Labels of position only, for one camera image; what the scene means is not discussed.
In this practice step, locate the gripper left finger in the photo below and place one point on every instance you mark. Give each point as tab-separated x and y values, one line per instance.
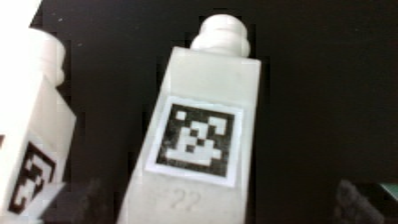
79	206

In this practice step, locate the white leg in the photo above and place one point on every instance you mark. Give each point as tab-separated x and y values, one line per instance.
36	116
189	184

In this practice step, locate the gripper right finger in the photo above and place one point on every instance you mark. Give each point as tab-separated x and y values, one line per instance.
367	203

